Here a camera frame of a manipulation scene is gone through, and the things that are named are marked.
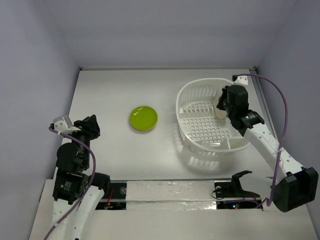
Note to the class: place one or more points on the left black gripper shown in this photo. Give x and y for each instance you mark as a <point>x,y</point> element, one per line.
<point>89,124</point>

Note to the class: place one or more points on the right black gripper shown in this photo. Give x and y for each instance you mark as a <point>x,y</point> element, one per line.
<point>223,100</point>

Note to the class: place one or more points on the cream plate with black spot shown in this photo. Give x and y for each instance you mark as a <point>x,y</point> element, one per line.
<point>220,114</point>

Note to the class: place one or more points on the white plastic dish rack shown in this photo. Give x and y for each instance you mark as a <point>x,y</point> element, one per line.
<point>200,130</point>

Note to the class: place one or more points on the lime green plate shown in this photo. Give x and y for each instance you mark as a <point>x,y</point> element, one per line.
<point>143,118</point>

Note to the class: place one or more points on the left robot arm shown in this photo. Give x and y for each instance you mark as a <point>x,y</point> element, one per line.
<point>78,188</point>

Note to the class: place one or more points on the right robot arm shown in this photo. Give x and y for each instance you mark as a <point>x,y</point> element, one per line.
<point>293,185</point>

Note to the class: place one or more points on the foil covered front panel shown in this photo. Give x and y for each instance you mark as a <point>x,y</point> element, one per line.
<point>170,195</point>

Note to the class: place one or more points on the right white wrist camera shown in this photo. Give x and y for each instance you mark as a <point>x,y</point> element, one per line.
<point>240,80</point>

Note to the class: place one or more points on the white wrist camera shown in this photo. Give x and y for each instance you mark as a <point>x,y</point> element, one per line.
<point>63,124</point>
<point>240,80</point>

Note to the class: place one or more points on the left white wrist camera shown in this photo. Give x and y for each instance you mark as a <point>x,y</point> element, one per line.
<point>63,124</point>

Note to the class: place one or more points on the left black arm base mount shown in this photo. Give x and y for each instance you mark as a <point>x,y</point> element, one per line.
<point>103,182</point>

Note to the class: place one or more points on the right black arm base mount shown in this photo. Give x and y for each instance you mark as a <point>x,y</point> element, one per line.
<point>232,188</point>

